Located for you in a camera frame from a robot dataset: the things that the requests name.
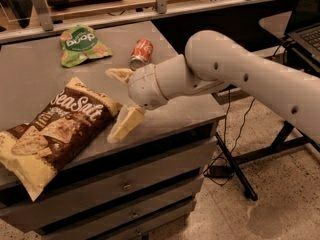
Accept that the grey drawer cabinet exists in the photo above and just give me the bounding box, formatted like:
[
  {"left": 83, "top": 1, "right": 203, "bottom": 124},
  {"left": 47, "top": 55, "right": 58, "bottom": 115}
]
[{"left": 0, "top": 22, "right": 224, "bottom": 240}]

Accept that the black power adapter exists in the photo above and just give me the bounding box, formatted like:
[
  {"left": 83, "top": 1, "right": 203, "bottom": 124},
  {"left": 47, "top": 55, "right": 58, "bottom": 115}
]
[{"left": 208, "top": 166, "right": 233, "bottom": 178}]

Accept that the metal railing frame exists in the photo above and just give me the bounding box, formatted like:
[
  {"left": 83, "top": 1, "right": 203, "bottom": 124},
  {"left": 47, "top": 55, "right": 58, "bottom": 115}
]
[{"left": 0, "top": 0, "right": 277, "bottom": 44}]

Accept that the red soda can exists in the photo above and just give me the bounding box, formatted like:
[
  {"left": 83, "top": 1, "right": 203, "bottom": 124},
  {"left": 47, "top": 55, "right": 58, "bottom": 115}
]
[{"left": 129, "top": 39, "right": 153, "bottom": 70}]

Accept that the black cable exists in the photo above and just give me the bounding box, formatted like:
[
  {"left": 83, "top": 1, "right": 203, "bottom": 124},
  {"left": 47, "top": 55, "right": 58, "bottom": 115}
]
[{"left": 203, "top": 87, "right": 258, "bottom": 187}]

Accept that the black laptop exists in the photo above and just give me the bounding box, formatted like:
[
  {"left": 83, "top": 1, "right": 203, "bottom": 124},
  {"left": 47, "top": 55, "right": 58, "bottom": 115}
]
[{"left": 285, "top": 0, "right": 320, "bottom": 62}]

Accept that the green jalapeno chip bag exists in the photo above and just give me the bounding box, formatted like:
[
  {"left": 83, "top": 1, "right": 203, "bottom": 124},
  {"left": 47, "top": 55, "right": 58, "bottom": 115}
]
[{"left": 59, "top": 25, "right": 113, "bottom": 68}]

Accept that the black table leg frame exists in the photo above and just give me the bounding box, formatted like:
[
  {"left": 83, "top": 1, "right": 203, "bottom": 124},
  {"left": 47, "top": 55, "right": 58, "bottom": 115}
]
[{"left": 215, "top": 121, "right": 320, "bottom": 201}]

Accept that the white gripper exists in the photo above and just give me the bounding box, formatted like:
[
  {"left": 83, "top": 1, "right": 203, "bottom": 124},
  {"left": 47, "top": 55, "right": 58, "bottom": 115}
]
[{"left": 105, "top": 64, "right": 168, "bottom": 143}]

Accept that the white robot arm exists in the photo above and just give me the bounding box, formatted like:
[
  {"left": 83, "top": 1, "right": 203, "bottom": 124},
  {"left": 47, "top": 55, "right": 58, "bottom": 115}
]
[{"left": 106, "top": 30, "right": 320, "bottom": 144}]

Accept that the brown sea salt chip bag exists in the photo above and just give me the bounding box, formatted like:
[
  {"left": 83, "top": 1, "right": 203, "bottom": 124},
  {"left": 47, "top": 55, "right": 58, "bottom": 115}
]
[{"left": 0, "top": 77, "right": 121, "bottom": 200}]

